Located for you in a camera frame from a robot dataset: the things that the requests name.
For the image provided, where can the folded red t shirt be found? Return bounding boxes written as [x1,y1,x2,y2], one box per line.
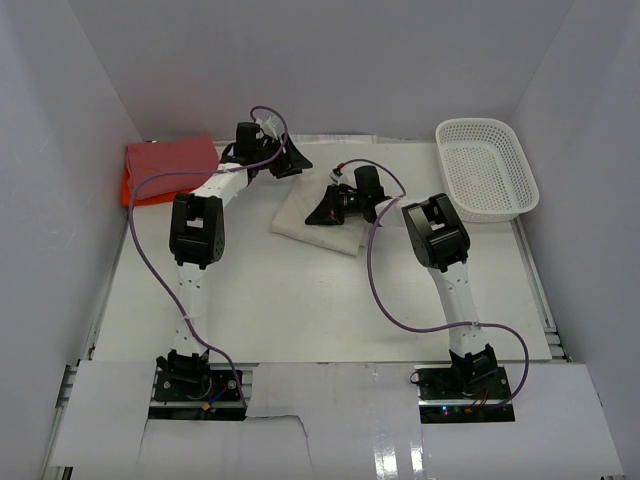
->
[121,134,220,206]

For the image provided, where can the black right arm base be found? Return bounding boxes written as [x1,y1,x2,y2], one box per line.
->
[409,367,516,425]

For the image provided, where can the papers at table back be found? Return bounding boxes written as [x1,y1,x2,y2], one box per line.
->
[289,134,377,145]

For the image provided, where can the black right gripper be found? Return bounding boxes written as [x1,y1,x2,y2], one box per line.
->
[305,185,366,227]

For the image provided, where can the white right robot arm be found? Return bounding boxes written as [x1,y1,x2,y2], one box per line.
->
[305,166,498,399]

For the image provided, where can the folded orange t shirt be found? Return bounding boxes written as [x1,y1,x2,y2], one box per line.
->
[134,175,207,206]

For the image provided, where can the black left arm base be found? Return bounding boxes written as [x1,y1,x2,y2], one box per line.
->
[148,369,246,421]

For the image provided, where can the white perforated plastic basket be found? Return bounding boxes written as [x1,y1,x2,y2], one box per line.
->
[435,118,540,223]

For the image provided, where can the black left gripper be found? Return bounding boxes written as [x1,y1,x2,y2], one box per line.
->
[254,133,313,180]

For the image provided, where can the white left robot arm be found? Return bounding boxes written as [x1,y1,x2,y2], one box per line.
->
[169,121,313,359]

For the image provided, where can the white t shirt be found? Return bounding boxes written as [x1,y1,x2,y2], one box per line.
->
[270,175,369,256]

